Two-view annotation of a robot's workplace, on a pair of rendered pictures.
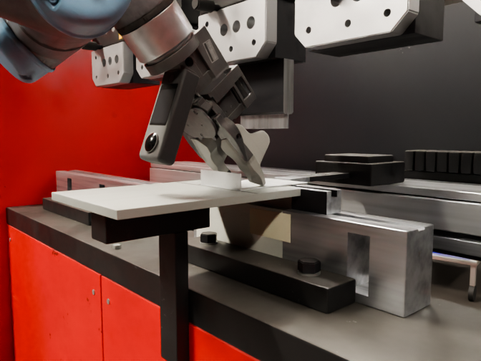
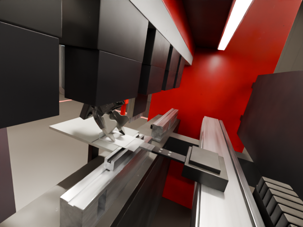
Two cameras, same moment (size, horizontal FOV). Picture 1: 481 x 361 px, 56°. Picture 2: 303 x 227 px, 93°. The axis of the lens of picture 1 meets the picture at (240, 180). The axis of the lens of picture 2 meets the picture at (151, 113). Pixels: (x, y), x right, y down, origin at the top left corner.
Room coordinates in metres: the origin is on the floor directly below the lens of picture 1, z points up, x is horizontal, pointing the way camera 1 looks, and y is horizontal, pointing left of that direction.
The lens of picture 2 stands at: (0.48, -0.45, 1.24)
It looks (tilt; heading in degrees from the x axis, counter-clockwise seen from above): 16 degrees down; 59
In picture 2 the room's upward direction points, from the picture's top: 10 degrees clockwise
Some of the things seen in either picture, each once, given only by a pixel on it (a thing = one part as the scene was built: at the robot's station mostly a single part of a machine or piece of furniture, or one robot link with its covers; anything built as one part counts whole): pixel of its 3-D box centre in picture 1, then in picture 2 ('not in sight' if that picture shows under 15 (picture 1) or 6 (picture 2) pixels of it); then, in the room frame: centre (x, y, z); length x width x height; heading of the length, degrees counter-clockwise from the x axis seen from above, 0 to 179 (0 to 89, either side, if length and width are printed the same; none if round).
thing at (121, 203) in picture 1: (180, 193); (97, 129); (0.58, 0.08, 1.00); 0.26 x 0.18 x 0.01; 131
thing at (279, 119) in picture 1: (263, 96); (137, 105); (0.68, -0.03, 1.13); 0.10 x 0.02 x 0.10; 41
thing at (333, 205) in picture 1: (278, 194); (127, 148); (0.65, -0.05, 0.99); 0.20 x 0.03 x 0.03; 41
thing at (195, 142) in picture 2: not in sight; (220, 160); (1.27, -0.02, 0.81); 0.64 x 0.08 x 0.14; 131
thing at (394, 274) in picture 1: (289, 239); (121, 168); (0.64, -0.07, 0.92); 0.39 x 0.06 x 0.10; 41
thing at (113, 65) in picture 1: (124, 46); (173, 71); (1.00, 0.25, 1.26); 0.15 x 0.09 x 0.17; 41
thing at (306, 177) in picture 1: (334, 170); (179, 155); (0.78, -0.16, 1.01); 0.26 x 0.12 x 0.05; 131
